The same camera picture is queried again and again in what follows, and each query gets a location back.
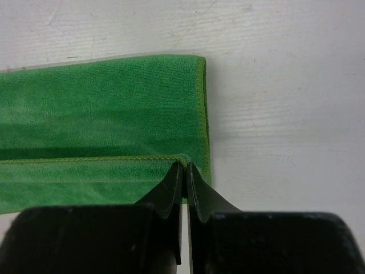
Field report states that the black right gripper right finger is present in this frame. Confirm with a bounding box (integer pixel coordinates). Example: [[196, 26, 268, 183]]
[[186, 164, 364, 273]]

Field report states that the green microfiber towel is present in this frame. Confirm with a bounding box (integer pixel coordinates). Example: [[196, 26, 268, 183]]
[[1, 55, 211, 213]]

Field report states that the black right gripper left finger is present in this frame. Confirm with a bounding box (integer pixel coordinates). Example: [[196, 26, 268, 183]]
[[1, 162, 183, 273]]

